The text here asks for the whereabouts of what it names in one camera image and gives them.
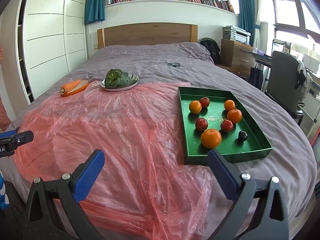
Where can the wooden drawer cabinet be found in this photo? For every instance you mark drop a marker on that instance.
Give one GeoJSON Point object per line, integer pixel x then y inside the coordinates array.
{"type": "Point", "coordinates": [236, 58]}

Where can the green cardboard tray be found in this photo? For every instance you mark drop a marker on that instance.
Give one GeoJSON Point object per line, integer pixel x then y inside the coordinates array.
{"type": "Point", "coordinates": [255, 147]}

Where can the dark plum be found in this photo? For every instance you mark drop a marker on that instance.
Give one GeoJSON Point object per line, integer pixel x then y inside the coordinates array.
{"type": "Point", "coordinates": [242, 136]}

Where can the pink plastic sheet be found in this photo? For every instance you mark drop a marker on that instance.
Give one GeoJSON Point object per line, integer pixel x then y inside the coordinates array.
{"type": "Point", "coordinates": [144, 187]}

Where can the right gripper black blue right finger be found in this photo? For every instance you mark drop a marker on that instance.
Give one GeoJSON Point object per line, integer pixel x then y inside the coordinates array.
{"type": "Point", "coordinates": [226, 174]}

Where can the white printer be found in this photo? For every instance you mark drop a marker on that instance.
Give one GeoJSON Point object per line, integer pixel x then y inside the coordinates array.
{"type": "Point", "coordinates": [233, 33]}

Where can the teal curtain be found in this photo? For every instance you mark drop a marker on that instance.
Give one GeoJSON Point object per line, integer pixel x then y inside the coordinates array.
{"type": "Point", "coordinates": [94, 11]}
{"type": "Point", "coordinates": [247, 18]}

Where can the teal right curtain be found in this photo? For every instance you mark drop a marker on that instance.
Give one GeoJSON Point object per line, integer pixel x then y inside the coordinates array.
{"type": "Point", "coordinates": [247, 18]}

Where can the small orange fruit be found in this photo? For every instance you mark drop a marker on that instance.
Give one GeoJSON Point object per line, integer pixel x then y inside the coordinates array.
{"type": "Point", "coordinates": [229, 105]}

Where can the dark blue bag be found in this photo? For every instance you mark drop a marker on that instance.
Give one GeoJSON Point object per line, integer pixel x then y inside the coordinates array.
{"type": "Point", "coordinates": [256, 76]}

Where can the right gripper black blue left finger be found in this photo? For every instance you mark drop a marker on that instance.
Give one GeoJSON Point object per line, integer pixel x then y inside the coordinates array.
{"type": "Point", "coordinates": [85, 175]}

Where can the green leafy vegetable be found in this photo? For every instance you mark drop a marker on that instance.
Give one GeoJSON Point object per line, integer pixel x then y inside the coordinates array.
{"type": "Point", "coordinates": [116, 78]}

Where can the teal left curtain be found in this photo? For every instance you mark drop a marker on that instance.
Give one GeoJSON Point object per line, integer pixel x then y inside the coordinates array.
{"type": "Point", "coordinates": [94, 11]}

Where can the white wardrobe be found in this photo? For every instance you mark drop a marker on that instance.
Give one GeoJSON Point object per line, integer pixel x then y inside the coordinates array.
{"type": "Point", "coordinates": [51, 42]}

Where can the black backpack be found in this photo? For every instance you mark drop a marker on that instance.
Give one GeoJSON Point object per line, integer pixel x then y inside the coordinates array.
{"type": "Point", "coordinates": [213, 49]}

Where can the large orange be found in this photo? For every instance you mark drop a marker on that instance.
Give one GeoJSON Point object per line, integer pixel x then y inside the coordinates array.
{"type": "Point", "coordinates": [211, 138]}

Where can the wooden headboard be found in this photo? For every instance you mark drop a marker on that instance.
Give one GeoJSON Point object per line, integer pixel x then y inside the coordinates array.
{"type": "Point", "coordinates": [137, 34]}

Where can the red small fruit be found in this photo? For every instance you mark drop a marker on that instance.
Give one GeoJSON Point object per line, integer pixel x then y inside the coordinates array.
{"type": "Point", "coordinates": [201, 124]}

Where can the small red apple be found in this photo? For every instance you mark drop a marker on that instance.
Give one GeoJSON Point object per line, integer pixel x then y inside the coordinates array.
{"type": "Point", "coordinates": [205, 102]}

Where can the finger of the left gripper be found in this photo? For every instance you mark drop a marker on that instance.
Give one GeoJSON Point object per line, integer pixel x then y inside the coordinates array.
{"type": "Point", "coordinates": [7, 134]}
{"type": "Point", "coordinates": [19, 139]}

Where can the small orange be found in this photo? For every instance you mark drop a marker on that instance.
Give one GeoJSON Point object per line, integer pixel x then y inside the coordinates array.
{"type": "Point", "coordinates": [195, 107]}

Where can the glass desk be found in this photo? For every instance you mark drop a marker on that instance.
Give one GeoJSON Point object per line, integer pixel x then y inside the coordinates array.
{"type": "Point", "coordinates": [262, 59]}

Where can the blue white gloved hand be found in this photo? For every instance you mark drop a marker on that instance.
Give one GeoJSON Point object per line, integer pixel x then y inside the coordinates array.
{"type": "Point", "coordinates": [4, 200]}

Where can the person in pink pajamas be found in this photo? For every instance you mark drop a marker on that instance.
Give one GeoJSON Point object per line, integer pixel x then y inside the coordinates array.
{"type": "Point", "coordinates": [5, 120]}

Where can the silver metal plate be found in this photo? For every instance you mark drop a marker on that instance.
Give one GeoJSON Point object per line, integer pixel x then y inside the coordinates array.
{"type": "Point", "coordinates": [135, 81]}

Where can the orange in tray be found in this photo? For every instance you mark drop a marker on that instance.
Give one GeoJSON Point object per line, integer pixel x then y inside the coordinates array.
{"type": "Point", "coordinates": [234, 115]}

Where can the orange carrot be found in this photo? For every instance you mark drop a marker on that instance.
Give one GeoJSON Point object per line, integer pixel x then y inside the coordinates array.
{"type": "Point", "coordinates": [73, 87]}

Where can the dark small object on bed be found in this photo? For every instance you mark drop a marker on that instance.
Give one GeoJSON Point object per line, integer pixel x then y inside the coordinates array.
{"type": "Point", "coordinates": [173, 64]}

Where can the grey office chair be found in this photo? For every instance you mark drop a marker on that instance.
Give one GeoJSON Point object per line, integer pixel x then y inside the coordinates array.
{"type": "Point", "coordinates": [282, 84]}

